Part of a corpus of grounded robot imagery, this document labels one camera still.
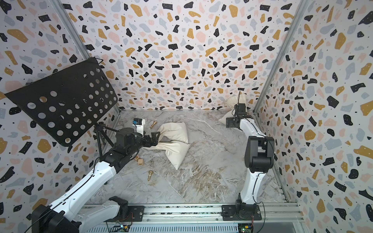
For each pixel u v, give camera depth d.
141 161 0.90
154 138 0.70
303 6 0.70
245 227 0.72
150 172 0.87
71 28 0.76
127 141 0.57
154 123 1.10
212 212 0.76
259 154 0.53
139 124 0.66
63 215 0.39
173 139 0.98
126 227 0.71
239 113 0.79
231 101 1.17
